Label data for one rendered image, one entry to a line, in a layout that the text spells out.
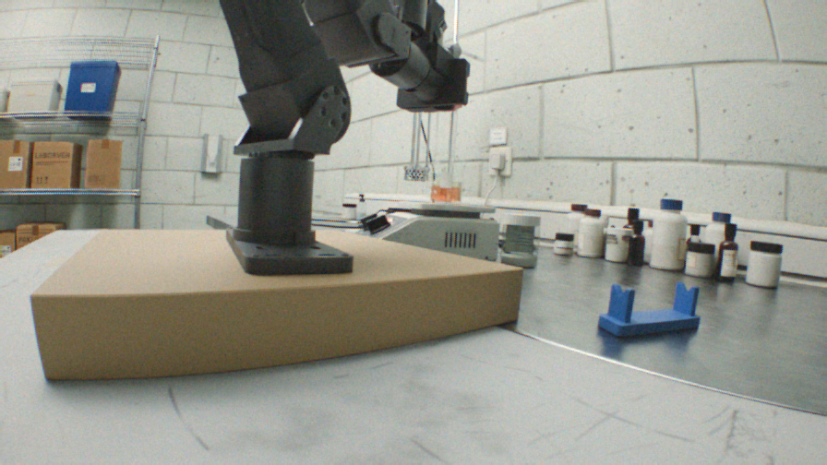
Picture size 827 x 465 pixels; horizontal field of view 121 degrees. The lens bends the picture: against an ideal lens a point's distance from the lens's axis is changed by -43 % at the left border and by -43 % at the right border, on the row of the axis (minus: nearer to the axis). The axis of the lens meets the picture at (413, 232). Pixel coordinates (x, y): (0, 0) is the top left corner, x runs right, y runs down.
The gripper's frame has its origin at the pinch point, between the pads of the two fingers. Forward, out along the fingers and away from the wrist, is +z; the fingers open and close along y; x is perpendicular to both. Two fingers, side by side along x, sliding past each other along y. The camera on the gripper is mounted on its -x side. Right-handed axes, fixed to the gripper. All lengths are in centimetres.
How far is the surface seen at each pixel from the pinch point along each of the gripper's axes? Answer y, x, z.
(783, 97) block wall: -63, -14, 27
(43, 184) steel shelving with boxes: 231, 15, -25
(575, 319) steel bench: -22.1, 25.5, -20.6
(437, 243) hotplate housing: -1.3, 21.3, -5.9
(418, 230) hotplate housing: 0.6, 19.8, -7.9
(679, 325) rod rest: -31.5, 25.0, -20.1
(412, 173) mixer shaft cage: 24.3, 7.6, 30.1
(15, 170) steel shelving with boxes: 235, 7, -46
